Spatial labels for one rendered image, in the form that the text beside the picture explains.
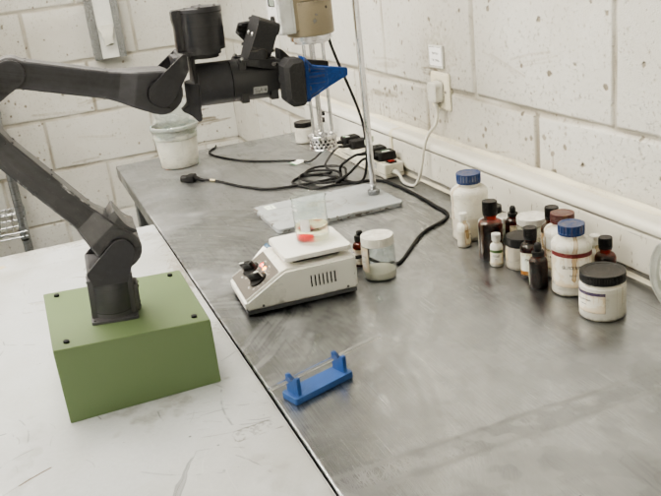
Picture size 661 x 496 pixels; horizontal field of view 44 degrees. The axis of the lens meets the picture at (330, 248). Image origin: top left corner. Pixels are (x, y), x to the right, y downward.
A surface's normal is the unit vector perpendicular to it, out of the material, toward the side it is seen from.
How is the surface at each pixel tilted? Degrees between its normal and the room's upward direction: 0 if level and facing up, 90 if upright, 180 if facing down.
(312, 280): 90
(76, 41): 90
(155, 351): 90
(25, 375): 0
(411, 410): 0
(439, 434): 0
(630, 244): 90
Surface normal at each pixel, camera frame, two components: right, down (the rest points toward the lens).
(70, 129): 0.36, 0.28
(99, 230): -0.06, -0.04
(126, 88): -0.20, 0.25
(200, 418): -0.11, -0.93
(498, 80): -0.92, 0.22
